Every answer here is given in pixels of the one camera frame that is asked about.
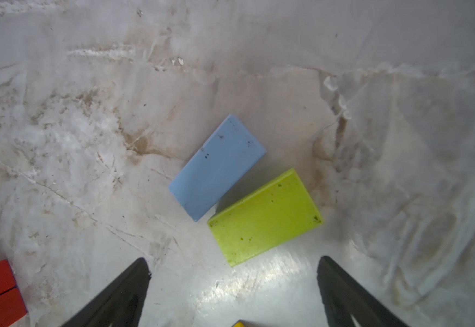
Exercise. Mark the lime green block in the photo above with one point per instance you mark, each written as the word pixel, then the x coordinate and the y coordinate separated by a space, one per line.
pixel 277 212

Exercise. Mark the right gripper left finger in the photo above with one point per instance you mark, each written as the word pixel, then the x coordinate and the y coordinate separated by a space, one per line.
pixel 121 302

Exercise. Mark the light blue block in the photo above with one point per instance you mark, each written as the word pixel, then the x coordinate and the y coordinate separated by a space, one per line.
pixel 226 156

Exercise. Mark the yellow wedge block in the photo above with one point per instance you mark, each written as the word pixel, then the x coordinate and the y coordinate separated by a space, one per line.
pixel 239 324

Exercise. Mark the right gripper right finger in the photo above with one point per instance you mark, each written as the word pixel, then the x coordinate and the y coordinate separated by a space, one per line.
pixel 348 303

